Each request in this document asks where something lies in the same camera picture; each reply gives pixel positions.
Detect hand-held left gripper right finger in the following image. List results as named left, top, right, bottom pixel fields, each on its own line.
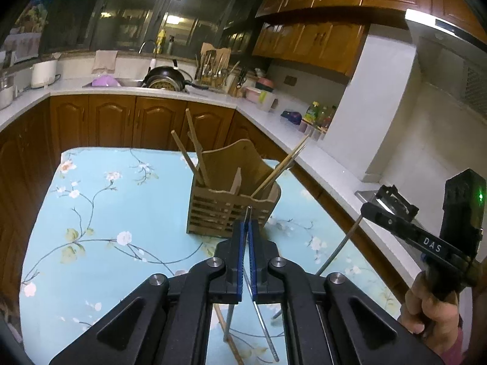
left=249, top=221, right=444, bottom=365

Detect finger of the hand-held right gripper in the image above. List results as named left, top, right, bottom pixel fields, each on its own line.
left=359, top=184, right=421, bottom=245

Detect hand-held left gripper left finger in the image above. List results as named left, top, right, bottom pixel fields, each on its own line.
left=49, top=218, right=248, bottom=365

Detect dark metal chopstick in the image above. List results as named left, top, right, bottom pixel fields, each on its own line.
left=272, top=216, right=363, bottom=320
left=245, top=206, right=280, bottom=363

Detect wooden slatted utensil holder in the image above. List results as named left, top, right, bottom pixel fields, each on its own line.
left=186, top=138, right=282, bottom=238

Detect light bamboo chopstick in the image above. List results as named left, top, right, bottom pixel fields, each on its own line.
left=251, top=135, right=310, bottom=198
left=214, top=304, right=245, bottom=365
left=262, top=142, right=308, bottom=195

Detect person's right hand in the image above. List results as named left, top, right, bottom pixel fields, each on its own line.
left=399, top=272, right=463, bottom=336

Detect green drink bottle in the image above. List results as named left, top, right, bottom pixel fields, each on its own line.
left=304, top=101, right=322, bottom=124

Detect blue floral tablecloth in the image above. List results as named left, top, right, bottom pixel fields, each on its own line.
left=19, top=146, right=403, bottom=365

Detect steel range hood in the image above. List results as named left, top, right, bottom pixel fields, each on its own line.
left=405, top=8, right=487, bottom=115

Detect white container with pink bowls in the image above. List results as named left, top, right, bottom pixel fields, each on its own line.
left=245, top=68, right=277, bottom=113

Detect knife block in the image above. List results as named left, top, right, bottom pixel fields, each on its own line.
left=228, top=66, right=248, bottom=98

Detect wooden lower cabinets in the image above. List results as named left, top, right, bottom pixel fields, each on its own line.
left=0, top=94, right=415, bottom=305

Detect wooden cabinets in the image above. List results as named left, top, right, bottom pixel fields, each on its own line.
left=0, top=94, right=415, bottom=305
left=254, top=0, right=487, bottom=77

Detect black wok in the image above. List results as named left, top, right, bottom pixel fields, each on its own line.
left=143, top=59, right=210, bottom=93

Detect wooden countertop utensil rack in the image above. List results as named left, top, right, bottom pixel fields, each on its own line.
left=194, top=42, right=232, bottom=86

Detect wooden upper cabinets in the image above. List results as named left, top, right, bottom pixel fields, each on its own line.
left=254, top=0, right=487, bottom=77

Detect chrome sink faucet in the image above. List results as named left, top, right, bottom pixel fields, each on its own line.
left=138, top=40, right=158, bottom=70

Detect beige dish towel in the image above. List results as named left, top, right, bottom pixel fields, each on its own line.
left=92, top=50, right=119, bottom=75

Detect white electric pot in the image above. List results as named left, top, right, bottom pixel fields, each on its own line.
left=30, top=59, right=59, bottom=89

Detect dark kitchen window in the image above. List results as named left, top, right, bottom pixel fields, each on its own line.
left=37, top=0, right=268, bottom=62

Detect fruit and palm wall poster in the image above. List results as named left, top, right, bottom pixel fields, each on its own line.
left=7, top=0, right=51, bottom=64

